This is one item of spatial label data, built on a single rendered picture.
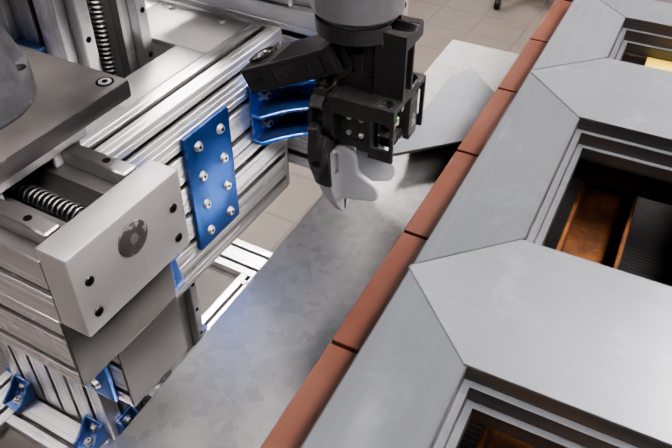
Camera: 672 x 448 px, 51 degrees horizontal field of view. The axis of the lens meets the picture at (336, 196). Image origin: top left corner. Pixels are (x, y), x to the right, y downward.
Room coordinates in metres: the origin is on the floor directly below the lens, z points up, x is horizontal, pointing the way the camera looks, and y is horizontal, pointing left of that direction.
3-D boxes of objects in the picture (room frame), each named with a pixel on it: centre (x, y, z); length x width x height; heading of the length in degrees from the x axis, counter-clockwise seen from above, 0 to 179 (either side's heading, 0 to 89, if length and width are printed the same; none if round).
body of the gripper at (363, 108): (0.54, -0.02, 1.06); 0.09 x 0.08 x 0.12; 63
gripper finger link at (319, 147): (0.53, 0.01, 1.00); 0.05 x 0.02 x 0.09; 153
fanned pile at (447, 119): (1.05, -0.23, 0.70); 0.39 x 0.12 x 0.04; 153
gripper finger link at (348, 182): (0.53, -0.01, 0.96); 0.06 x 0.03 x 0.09; 63
